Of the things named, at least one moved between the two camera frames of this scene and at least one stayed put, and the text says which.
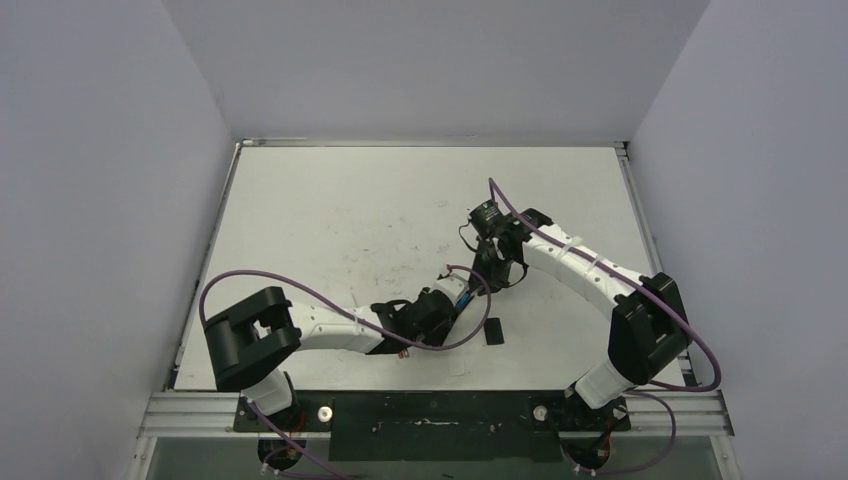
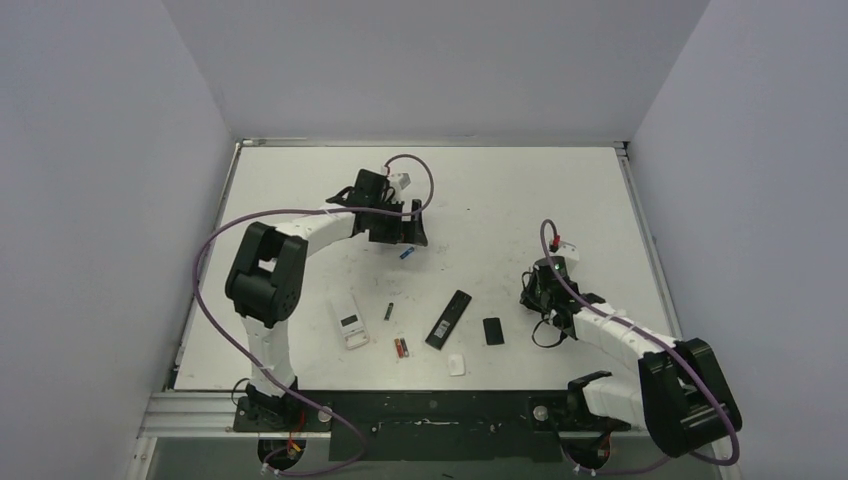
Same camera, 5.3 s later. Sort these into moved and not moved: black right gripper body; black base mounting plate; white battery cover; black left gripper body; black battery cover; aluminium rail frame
Moved: black left gripper body; black right gripper body
Not moved: aluminium rail frame; white battery cover; black base mounting plate; black battery cover
